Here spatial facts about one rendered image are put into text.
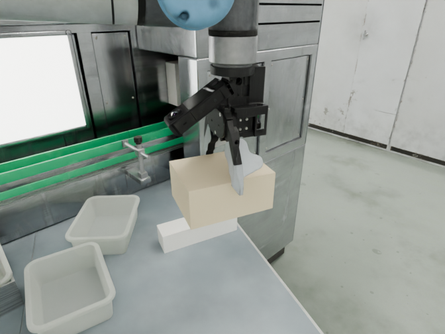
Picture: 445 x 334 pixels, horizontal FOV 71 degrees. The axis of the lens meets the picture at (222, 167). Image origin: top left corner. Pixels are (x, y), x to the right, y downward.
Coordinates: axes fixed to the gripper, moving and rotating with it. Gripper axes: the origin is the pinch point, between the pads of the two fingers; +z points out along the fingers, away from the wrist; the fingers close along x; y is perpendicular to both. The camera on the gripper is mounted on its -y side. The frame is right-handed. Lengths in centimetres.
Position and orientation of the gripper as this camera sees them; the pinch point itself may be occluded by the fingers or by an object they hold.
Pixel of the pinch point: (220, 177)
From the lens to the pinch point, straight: 57.6
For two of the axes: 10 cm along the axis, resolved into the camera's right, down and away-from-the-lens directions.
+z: -0.1, 8.9, 4.5
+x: -4.0, -4.2, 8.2
